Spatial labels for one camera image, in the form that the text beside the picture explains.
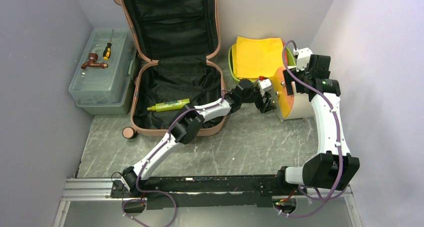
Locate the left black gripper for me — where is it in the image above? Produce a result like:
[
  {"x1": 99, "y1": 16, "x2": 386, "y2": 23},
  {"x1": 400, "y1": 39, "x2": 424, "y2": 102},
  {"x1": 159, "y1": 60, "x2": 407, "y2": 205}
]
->
[{"x1": 240, "y1": 88, "x2": 276, "y2": 115}]

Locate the green plastic tray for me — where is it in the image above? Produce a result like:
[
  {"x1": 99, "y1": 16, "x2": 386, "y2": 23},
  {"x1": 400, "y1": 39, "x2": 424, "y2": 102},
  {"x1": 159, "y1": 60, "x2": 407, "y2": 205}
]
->
[{"x1": 227, "y1": 46, "x2": 296, "y2": 84}]

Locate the cream appliance with orange rim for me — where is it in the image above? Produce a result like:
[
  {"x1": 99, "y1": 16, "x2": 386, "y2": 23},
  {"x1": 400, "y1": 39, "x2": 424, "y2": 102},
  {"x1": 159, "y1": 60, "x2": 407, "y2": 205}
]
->
[{"x1": 270, "y1": 66, "x2": 314, "y2": 122}]

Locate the red printed package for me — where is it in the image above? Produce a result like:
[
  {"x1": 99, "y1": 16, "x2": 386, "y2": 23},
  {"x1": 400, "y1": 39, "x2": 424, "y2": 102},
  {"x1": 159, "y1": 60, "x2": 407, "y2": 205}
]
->
[{"x1": 282, "y1": 40, "x2": 288, "y2": 67}]

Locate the yellow cloth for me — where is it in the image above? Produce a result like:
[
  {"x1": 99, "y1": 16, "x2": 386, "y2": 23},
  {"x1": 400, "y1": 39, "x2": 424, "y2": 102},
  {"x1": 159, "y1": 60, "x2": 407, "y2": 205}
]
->
[{"x1": 230, "y1": 36, "x2": 287, "y2": 81}]

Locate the green yellow bottle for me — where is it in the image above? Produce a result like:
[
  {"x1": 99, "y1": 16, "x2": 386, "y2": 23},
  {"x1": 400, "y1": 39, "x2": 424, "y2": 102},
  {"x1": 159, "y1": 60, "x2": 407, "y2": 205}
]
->
[{"x1": 146, "y1": 98, "x2": 191, "y2": 112}]

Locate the pink hard-shell suitcase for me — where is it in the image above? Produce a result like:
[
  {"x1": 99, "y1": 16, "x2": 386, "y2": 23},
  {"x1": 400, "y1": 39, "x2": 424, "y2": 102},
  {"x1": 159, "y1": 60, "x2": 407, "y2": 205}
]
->
[{"x1": 114, "y1": 0, "x2": 226, "y2": 139}]

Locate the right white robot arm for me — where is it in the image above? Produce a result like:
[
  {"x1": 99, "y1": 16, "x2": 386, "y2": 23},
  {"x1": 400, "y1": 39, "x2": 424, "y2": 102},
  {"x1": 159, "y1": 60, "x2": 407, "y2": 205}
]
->
[{"x1": 275, "y1": 52, "x2": 360, "y2": 195}]

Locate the yellow black screwdriver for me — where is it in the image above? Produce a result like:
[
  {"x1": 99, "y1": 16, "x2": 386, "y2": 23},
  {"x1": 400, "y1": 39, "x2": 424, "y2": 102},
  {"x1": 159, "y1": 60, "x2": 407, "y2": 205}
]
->
[{"x1": 102, "y1": 29, "x2": 114, "y2": 61}]

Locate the translucent plastic toolbox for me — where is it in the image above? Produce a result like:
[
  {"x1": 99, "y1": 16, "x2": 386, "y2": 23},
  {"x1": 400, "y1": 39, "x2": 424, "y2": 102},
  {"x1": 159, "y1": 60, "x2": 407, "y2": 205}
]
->
[{"x1": 68, "y1": 28, "x2": 137, "y2": 115}]

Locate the brown brass faucet valve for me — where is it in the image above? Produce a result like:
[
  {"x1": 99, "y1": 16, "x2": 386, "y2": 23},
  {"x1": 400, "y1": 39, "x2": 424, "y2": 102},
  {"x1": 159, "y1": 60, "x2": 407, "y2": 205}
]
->
[{"x1": 80, "y1": 52, "x2": 109, "y2": 70}]

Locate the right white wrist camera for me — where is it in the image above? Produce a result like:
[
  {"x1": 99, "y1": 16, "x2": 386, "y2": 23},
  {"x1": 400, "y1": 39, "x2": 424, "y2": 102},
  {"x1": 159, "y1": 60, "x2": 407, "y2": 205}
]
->
[{"x1": 293, "y1": 47, "x2": 313, "y2": 72}]

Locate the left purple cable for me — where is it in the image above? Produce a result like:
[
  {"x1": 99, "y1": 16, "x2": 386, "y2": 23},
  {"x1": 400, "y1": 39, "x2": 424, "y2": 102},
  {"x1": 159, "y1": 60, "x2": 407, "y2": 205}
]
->
[{"x1": 121, "y1": 89, "x2": 233, "y2": 227}]

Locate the purple cable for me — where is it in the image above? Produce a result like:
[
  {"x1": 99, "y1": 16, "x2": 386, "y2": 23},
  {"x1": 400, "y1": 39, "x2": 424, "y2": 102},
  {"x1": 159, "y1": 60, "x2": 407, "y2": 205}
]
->
[
  {"x1": 121, "y1": 89, "x2": 233, "y2": 227},
  {"x1": 273, "y1": 39, "x2": 349, "y2": 219}
]

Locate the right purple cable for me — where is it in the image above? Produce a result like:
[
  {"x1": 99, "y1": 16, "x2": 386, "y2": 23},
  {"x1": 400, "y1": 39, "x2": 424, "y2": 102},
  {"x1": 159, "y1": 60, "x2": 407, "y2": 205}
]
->
[{"x1": 273, "y1": 39, "x2": 349, "y2": 219}]

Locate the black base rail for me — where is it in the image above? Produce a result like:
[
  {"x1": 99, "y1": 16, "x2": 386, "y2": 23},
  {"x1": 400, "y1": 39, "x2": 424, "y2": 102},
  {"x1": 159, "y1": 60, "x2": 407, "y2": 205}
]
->
[{"x1": 110, "y1": 173, "x2": 300, "y2": 210}]

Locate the aluminium frame profile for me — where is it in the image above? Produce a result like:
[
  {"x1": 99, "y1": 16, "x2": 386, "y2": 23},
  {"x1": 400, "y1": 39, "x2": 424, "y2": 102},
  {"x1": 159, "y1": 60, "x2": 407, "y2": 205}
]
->
[{"x1": 53, "y1": 174, "x2": 363, "y2": 227}]

